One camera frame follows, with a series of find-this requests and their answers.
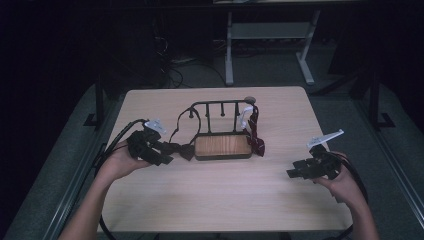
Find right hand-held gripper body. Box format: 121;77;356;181
305;128;345;181

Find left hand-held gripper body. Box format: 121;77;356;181
126;118;167;162

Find black bow tie with strap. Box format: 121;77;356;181
168;106;202;162

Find black hook rack wooden tray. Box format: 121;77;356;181
188;96;258;162

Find person's left hand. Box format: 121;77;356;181
95;139;152;182

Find person's right hand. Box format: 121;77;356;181
312;152;364;208

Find black metal stand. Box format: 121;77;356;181
83;71;108;128
367;64;397;130

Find left hand-held gripper black cable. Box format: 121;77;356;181
94;118;148;240

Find hand-held gripper black cable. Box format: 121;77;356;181
331;152;370;240
94;118;148;240

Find right hand-held gripper black cable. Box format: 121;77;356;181
331;152;370;240

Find grey metal rail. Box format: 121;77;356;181
352;98;424;218
42;94;126;240

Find black floor cables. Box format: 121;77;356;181
152;33;228;89

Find white metal desk frame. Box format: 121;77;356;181
213;0;364;86

